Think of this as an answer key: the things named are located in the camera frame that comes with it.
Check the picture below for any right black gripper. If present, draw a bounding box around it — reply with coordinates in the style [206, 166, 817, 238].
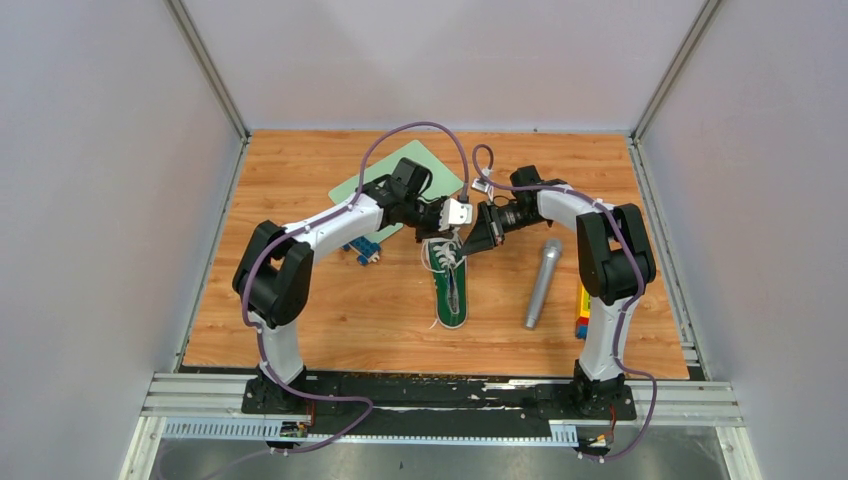
[460, 202, 546, 258]

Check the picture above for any white shoelace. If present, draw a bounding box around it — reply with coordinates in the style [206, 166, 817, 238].
[421, 228, 465, 329]

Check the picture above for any green canvas sneaker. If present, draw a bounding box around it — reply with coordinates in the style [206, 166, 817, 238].
[422, 235, 469, 331]

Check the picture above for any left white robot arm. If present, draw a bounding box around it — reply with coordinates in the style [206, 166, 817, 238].
[232, 158, 471, 413]

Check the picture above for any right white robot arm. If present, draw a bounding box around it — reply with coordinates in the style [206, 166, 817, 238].
[461, 165, 657, 418]

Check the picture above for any light green cutting mat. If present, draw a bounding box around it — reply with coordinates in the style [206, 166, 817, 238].
[328, 139, 465, 245]

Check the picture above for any blue red toy car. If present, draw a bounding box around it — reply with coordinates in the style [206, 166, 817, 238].
[342, 236, 382, 266]

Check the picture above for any silver microphone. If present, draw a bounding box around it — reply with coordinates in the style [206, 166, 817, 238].
[523, 238, 563, 330]

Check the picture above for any yellow red blue block stack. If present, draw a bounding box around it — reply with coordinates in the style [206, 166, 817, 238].
[575, 284, 590, 340]

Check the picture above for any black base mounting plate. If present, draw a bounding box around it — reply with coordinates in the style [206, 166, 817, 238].
[241, 371, 636, 438]

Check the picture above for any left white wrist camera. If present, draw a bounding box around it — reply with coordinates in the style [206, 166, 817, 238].
[439, 197, 473, 231]

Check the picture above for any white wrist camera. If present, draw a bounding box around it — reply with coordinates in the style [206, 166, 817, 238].
[471, 170, 495, 203]
[439, 197, 473, 231]

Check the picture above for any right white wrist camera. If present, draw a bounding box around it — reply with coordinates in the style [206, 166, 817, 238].
[471, 170, 495, 203]

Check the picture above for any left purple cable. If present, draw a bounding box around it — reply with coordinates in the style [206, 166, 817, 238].
[241, 121, 472, 456]

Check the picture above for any purple cable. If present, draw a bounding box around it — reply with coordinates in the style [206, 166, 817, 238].
[471, 144, 658, 463]
[241, 121, 472, 456]

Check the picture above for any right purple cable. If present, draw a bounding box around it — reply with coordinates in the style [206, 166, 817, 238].
[471, 144, 658, 463]

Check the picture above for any aluminium frame rail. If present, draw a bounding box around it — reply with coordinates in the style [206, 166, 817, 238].
[142, 373, 744, 446]

